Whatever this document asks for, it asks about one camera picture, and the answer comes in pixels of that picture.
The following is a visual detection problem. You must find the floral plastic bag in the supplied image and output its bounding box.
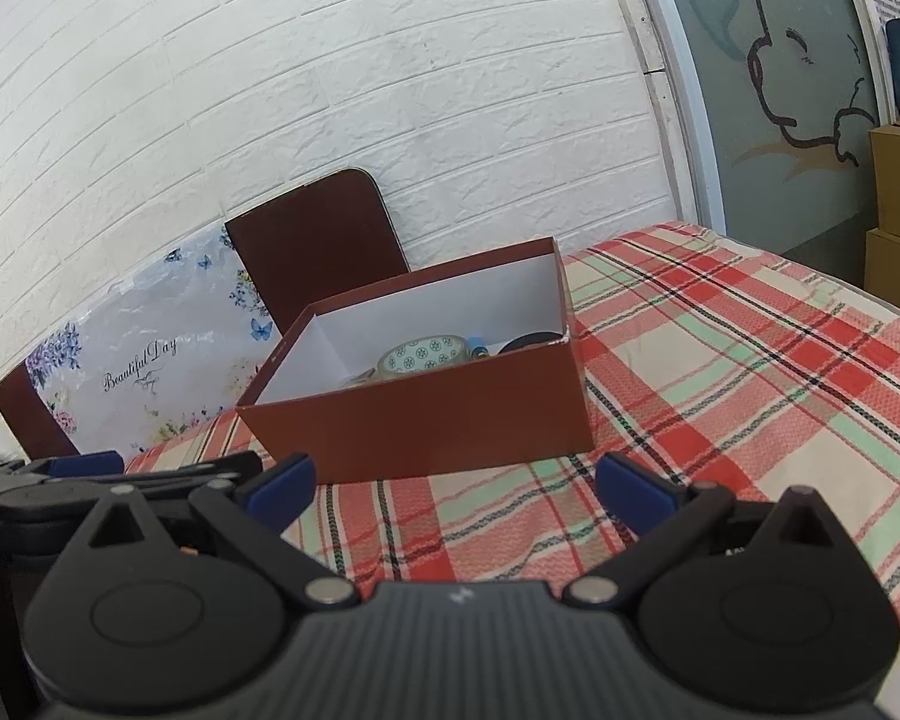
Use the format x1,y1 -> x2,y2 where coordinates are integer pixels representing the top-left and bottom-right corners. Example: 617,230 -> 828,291
25,226 -> 281,460

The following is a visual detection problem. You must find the red-brown cardboard box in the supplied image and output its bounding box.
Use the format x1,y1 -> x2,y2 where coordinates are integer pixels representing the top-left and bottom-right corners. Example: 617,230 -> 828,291
237,239 -> 595,483

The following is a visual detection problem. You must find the black roll in box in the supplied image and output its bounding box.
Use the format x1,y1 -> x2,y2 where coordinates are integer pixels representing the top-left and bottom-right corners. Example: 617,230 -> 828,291
499,332 -> 562,355

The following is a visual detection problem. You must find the blue black marker pen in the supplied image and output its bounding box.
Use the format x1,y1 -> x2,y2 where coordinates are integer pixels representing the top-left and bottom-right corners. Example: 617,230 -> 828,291
466,337 -> 489,359

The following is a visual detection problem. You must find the clear patterned tape roll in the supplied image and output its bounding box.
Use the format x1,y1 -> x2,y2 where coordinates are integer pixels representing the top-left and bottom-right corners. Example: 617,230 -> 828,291
375,335 -> 468,379

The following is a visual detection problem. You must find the red plaid bed sheet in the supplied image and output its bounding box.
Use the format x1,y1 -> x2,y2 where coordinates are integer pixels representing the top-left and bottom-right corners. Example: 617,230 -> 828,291
122,219 -> 900,625

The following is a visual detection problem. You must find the frosted glass cartoon door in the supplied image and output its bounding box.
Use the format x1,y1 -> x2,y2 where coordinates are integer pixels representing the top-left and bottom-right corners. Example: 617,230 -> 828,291
674,0 -> 878,254

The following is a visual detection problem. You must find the lower cardboard box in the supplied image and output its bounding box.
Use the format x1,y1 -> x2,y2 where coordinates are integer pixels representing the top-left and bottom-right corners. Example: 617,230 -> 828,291
865,227 -> 900,309

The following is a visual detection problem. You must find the white door frame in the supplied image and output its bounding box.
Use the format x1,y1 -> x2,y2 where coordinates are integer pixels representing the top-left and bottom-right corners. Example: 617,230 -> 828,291
617,0 -> 727,234

